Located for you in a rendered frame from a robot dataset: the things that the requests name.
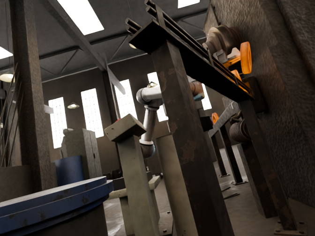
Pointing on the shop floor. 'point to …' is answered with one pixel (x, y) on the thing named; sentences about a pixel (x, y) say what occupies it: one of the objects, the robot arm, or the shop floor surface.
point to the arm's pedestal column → (164, 217)
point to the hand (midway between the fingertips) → (244, 54)
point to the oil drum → (69, 170)
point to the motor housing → (253, 168)
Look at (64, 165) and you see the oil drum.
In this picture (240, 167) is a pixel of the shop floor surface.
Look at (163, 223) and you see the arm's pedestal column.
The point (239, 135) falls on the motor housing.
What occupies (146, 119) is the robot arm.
